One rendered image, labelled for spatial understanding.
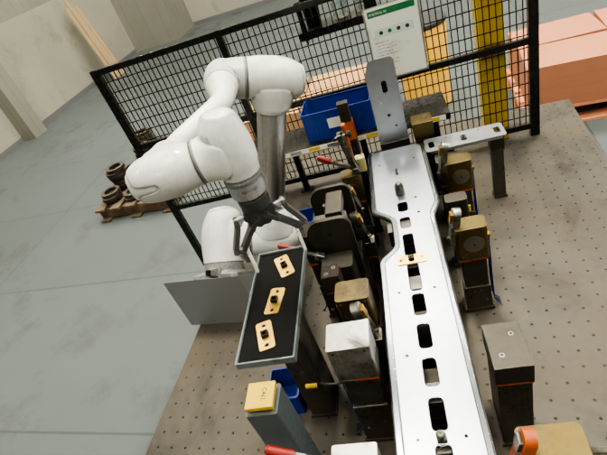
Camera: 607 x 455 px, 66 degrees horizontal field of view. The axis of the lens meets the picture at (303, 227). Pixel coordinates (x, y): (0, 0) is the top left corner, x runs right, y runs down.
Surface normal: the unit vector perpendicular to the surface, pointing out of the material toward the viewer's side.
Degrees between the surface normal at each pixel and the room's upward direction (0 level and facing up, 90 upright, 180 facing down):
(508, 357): 0
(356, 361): 90
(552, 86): 90
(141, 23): 90
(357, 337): 0
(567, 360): 0
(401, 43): 90
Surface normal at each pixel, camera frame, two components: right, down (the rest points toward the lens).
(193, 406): -0.30, -0.76
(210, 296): -0.18, 0.64
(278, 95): 0.23, 0.62
